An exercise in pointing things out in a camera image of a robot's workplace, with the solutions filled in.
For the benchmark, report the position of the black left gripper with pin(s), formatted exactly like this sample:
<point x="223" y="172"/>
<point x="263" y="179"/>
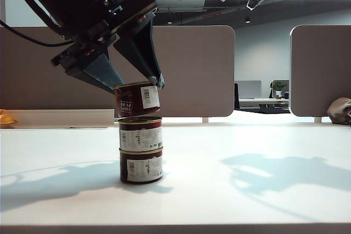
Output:
<point x="109" y="17"/>

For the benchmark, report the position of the dark red can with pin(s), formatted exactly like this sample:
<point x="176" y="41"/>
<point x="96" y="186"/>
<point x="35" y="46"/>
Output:
<point x="131" y="102"/>
<point x="140" y="135"/>
<point x="140" y="168"/>

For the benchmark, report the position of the red ceiling sign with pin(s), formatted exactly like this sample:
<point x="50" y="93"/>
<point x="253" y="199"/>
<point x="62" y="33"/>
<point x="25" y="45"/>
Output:
<point x="211" y="16"/>

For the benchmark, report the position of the wide brown desk partition panel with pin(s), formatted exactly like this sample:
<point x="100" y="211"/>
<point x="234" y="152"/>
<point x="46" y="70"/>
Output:
<point x="192" y="72"/>

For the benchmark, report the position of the white rectangular box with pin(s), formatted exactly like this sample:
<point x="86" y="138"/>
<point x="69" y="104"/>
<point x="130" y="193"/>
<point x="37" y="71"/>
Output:
<point x="68" y="119"/>

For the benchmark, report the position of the narrow brown desk partition panel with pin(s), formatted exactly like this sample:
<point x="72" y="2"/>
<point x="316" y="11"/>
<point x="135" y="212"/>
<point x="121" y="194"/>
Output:
<point x="321" y="69"/>

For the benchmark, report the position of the green potted plant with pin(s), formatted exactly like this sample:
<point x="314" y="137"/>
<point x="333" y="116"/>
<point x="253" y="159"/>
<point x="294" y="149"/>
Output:
<point x="279" y="87"/>

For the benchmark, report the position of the grey distant desk divider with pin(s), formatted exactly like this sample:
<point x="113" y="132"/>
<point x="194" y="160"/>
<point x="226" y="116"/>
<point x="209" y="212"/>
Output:
<point x="248" y="89"/>

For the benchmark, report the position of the black office chair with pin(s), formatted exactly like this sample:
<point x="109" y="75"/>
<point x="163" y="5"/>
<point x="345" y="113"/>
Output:
<point x="236" y="97"/>

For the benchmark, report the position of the distant white desk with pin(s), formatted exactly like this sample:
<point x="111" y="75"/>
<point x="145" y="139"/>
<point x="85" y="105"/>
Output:
<point x="260" y="102"/>

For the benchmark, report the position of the orange object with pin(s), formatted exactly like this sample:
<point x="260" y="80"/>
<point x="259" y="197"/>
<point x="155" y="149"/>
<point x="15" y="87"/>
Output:
<point x="6" y="119"/>

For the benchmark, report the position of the brown crumpled bag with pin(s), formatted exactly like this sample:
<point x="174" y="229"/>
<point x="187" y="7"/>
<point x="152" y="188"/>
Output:
<point x="338" y="112"/>

